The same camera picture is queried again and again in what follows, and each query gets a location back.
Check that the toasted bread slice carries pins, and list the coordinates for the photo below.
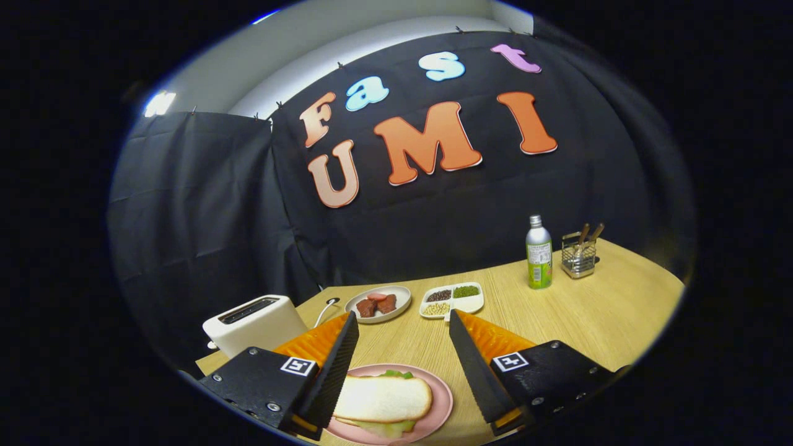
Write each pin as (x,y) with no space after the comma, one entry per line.
(384,397)

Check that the green mung beans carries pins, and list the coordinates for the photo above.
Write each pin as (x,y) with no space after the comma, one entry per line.
(466,291)

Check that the white toaster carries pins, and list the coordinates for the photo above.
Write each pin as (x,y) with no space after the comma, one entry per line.
(260,328)

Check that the small ceiling light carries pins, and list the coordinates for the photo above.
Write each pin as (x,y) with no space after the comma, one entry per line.
(160,104)

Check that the dark red beans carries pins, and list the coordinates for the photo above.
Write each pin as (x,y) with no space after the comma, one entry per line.
(438,295)

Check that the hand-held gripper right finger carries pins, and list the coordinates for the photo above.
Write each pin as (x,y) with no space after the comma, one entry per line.
(477,371)

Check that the green lettuce leaf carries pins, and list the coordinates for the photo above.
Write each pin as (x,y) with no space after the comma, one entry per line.
(396,428)

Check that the white divided dish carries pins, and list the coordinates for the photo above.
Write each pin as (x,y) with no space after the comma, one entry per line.
(468,305)

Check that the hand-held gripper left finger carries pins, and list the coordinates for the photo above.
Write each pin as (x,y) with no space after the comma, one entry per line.
(331,371)

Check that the pink round plate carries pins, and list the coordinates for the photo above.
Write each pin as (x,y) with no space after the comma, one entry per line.
(441,402)

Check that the pink sausage slice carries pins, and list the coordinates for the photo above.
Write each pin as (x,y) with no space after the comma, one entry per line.
(376,297)

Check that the brown meat piece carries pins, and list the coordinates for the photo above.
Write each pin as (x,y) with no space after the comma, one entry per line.
(367,308)
(386,303)

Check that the beige round plate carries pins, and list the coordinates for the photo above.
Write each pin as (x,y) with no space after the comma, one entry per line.
(401,297)

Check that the yellow soybeans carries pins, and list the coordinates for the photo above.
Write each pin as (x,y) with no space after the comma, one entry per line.
(436,308)

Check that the green label metal bottle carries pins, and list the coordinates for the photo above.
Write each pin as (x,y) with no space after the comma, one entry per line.
(539,260)

